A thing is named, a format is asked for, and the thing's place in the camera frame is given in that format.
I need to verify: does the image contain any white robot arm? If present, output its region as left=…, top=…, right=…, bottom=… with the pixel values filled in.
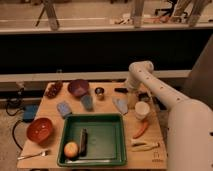
left=125, top=61, right=213, bottom=171

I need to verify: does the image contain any blue cloth right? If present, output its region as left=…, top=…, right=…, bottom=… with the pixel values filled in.
left=112, top=98, right=128, bottom=115

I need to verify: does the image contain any blue cloth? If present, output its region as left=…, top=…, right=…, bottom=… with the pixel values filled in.
left=112, top=98, right=128, bottom=115
left=81, top=95, right=93, bottom=111

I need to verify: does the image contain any white cup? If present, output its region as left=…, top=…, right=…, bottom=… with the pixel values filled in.
left=135, top=101, right=150, bottom=120

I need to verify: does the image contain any small metal cup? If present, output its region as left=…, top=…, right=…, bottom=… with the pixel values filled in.
left=95, top=87, right=105, bottom=100

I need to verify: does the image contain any blue cloth middle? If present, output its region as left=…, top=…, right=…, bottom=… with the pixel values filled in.
left=81, top=95, right=93, bottom=111

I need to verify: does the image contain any purple bowl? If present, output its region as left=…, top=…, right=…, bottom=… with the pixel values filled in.
left=67, top=79, right=89, bottom=98

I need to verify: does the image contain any green plastic tray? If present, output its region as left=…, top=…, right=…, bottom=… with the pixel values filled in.
left=57, top=114, right=127, bottom=168

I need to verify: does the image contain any blue sponge left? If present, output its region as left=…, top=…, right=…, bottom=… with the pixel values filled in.
left=56, top=101, right=72, bottom=118

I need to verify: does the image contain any bunch of dark grapes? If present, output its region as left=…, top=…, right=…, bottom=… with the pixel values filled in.
left=45, top=81, right=63, bottom=98

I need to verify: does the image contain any yellow apple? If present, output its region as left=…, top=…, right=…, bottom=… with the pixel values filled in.
left=64, top=141, right=79, bottom=158

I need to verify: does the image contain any red bowl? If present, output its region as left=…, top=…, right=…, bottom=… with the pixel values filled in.
left=26, top=118, right=53, bottom=144

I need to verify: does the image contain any blue box on floor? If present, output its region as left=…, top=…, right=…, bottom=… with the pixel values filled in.
left=22, top=105, right=38, bottom=123

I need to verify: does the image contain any black cable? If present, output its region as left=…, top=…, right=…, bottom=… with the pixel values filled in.
left=5, top=87, right=28, bottom=151

